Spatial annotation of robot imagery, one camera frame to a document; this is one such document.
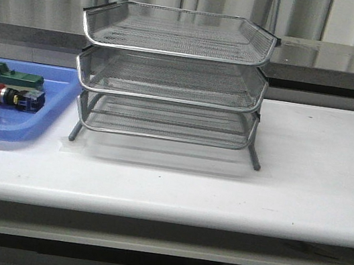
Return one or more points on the red emergency stop button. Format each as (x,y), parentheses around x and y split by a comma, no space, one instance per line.
(30,101)

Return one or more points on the blue plastic tray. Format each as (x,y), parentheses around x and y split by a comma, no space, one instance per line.
(61,86)

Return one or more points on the grey stone counter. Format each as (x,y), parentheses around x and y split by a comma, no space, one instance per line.
(300,71)

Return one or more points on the green terminal block module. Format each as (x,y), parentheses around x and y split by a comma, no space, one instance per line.
(20,80)

